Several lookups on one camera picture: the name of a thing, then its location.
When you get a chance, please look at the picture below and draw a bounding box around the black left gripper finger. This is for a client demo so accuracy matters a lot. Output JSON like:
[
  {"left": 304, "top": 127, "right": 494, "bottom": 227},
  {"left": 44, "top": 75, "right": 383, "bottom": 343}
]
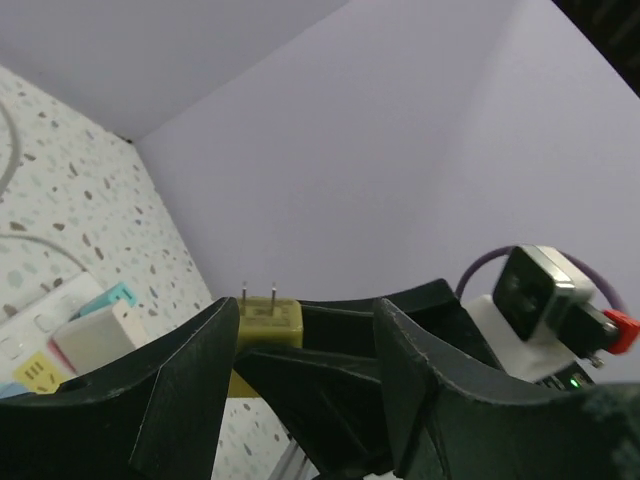
[
  {"left": 1, "top": 297, "right": 239, "bottom": 479},
  {"left": 373, "top": 299, "right": 639, "bottom": 479}
]

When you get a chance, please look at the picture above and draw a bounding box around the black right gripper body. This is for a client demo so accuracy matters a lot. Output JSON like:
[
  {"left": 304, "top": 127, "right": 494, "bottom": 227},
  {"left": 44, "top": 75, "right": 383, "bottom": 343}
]
[{"left": 529, "top": 358, "right": 595, "bottom": 390}]

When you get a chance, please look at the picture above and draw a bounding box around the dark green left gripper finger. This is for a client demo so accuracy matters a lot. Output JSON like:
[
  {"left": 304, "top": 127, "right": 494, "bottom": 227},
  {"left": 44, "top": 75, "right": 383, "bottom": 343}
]
[
  {"left": 297, "top": 279, "right": 503, "bottom": 373},
  {"left": 234, "top": 347, "right": 393, "bottom": 479}
]

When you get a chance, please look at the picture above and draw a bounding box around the white charger block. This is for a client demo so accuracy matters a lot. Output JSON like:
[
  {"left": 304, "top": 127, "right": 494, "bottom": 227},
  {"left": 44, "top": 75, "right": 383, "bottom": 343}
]
[{"left": 52, "top": 300, "right": 149, "bottom": 375}]

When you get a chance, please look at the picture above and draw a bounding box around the yellow plug adapter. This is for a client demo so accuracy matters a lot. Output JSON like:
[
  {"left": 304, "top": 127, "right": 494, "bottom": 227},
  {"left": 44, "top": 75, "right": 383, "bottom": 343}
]
[{"left": 227, "top": 280, "right": 306, "bottom": 399}]

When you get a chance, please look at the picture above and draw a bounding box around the teal plug adapter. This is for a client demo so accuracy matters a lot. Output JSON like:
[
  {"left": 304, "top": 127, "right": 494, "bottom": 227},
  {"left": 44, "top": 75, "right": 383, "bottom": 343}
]
[{"left": 71, "top": 282, "right": 137, "bottom": 320}]

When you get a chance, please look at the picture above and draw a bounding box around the white multicolour power strip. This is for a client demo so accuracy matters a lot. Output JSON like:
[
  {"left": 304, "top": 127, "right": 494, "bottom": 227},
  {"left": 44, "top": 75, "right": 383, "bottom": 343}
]
[{"left": 1, "top": 272, "right": 104, "bottom": 394}]

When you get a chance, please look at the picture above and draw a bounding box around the light blue plug adapter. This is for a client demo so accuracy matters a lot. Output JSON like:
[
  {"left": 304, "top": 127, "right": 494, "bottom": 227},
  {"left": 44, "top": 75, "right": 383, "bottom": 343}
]
[{"left": 0, "top": 382, "right": 30, "bottom": 399}]

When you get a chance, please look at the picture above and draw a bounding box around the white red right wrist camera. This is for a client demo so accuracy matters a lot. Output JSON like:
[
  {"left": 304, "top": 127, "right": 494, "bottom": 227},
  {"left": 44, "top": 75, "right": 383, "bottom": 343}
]
[{"left": 455, "top": 244, "right": 639, "bottom": 383}]

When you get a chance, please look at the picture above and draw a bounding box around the white power strip cable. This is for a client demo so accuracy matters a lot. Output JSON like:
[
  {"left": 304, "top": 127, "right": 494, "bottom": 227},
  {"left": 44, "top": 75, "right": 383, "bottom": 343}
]
[{"left": 0, "top": 230, "right": 91, "bottom": 274}]

